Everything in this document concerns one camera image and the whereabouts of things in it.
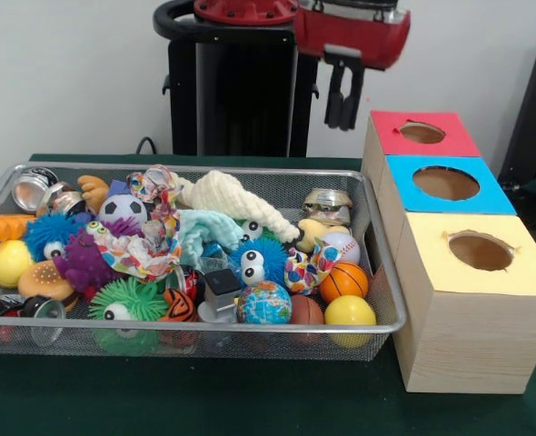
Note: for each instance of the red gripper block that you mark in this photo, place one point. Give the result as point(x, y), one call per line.
point(350, 36)

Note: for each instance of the shallow metal mesh bin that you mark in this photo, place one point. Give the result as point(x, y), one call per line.
point(250, 345)

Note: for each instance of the wooden box with three holes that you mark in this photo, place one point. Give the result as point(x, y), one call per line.
point(468, 345)

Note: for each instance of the white baseball toy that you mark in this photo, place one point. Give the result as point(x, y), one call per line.
point(343, 245)

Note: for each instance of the cream knit cloth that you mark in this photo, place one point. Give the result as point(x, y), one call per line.
point(231, 200)

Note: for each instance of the orange basketball toy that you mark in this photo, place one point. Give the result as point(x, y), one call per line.
point(344, 281)

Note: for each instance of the blue spiky toy with eyes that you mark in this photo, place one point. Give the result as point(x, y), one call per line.
point(254, 263)

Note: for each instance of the yellow ball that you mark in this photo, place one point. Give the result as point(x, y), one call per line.
point(350, 313)

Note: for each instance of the globe print ball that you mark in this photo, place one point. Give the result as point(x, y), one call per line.
point(263, 302)

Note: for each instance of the black and white soccer ball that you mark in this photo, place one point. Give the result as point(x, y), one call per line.
point(122, 209)

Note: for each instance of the green spiky toy with eye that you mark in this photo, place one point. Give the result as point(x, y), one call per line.
point(127, 302)

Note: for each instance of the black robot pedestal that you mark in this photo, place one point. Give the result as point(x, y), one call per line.
point(250, 91)

